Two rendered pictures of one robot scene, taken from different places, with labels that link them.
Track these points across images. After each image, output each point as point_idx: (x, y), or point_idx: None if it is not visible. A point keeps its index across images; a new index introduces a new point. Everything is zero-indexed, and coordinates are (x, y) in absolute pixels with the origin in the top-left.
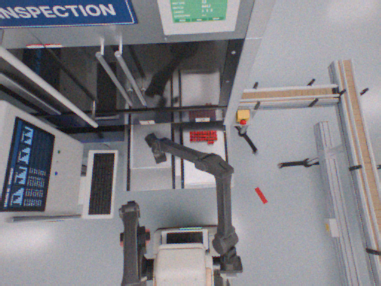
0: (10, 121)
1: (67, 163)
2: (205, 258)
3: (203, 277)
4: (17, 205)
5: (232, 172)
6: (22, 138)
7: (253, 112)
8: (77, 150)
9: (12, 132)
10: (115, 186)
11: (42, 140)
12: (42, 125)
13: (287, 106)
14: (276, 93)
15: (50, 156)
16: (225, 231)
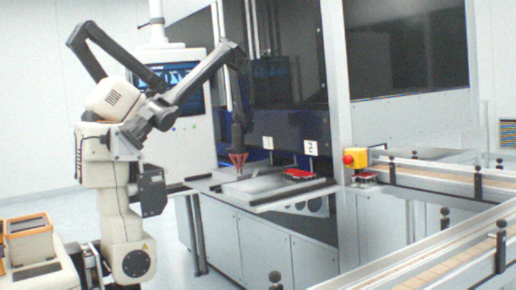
0: (194, 56)
1: (188, 146)
2: (130, 90)
3: (110, 81)
4: (137, 82)
5: (233, 46)
6: (187, 71)
7: (407, 229)
8: (206, 161)
9: (188, 60)
10: (186, 193)
11: (194, 95)
12: (206, 93)
13: (439, 189)
14: (436, 173)
15: (185, 112)
16: (168, 91)
